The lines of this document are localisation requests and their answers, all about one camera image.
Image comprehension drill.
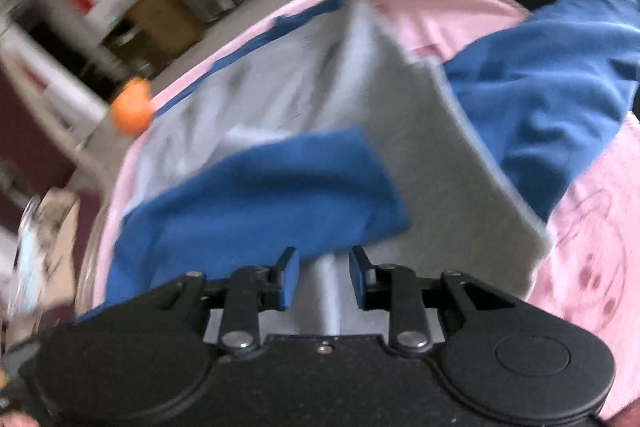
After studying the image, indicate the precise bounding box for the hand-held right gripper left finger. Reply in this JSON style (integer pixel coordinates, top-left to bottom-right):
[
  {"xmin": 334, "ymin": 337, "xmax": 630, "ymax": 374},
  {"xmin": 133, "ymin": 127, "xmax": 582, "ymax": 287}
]
[{"xmin": 147, "ymin": 247, "xmax": 301, "ymax": 355}]

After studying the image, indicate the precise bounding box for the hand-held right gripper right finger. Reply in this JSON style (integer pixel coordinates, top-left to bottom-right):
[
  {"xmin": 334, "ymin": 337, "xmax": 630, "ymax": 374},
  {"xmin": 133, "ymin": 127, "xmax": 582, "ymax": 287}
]
[{"xmin": 349, "ymin": 245, "xmax": 516, "ymax": 354}]

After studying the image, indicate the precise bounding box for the grey and blue sweatshirt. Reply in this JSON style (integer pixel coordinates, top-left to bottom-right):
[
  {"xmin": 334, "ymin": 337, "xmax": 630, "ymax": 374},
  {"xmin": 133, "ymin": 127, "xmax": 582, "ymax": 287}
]
[{"xmin": 75, "ymin": 0, "xmax": 640, "ymax": 333}]

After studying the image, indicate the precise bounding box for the beige patterned object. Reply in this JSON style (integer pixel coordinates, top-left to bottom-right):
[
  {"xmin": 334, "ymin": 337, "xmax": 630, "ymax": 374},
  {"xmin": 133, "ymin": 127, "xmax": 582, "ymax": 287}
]
[{"xmin": 37, "ymin": 189, "xmax": 82, "ymax": 310}]

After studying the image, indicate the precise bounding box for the small orange toy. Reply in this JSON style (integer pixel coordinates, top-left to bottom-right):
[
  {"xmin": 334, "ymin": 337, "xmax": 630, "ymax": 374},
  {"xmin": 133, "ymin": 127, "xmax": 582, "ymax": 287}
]
[{"xmin": 109, "ymin": 77, "xmax": 153, "ymax": 136}]

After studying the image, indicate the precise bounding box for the pink printed blanket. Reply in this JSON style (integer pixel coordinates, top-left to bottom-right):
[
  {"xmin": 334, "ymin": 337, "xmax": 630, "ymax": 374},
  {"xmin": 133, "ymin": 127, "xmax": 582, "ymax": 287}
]
[{"xmin": 92, "ymin": 0, "xmax": 640, "ymax": 423}]

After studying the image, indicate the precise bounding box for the wooden cabinet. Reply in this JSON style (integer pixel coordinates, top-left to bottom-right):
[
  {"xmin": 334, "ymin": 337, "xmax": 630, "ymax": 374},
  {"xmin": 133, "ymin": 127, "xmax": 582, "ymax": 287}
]
[{"xmin": 122, "ymin": 0, "xmax": 206, "ymax": 58}]

